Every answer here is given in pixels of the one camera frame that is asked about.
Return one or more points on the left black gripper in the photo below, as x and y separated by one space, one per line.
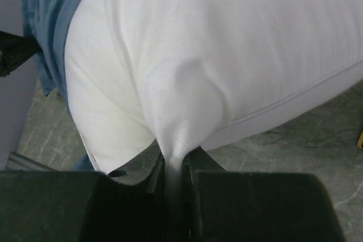
15 51

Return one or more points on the aluminium mounting rail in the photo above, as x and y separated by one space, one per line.
18 162

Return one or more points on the blue cartoon mouse pillowcase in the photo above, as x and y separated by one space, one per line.
48 22

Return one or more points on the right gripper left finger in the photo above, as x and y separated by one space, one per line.
125 205

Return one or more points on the yellow car print pillow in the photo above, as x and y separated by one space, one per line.
359 143

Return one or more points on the white pillow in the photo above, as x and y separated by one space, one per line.
202 73

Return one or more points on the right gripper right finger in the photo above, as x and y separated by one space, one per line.
255 206

